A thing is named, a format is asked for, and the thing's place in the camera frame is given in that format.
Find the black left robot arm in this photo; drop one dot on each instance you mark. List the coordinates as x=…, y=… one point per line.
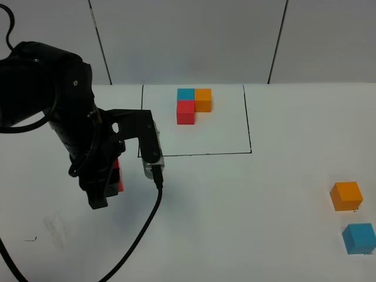
x=41, y=85

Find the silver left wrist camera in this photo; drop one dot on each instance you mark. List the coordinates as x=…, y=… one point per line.
x=148, y=167

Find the template blue cube block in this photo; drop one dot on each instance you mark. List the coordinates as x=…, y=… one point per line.
x=185, y=94

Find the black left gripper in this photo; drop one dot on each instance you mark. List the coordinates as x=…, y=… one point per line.
x=95, y=174

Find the template orange cube block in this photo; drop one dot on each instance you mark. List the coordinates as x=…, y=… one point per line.
x=203, y=100

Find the loose orange cube block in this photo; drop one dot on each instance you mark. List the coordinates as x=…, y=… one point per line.
x=346, y=196

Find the template red cube block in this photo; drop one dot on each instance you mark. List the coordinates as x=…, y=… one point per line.
x=185, y=113

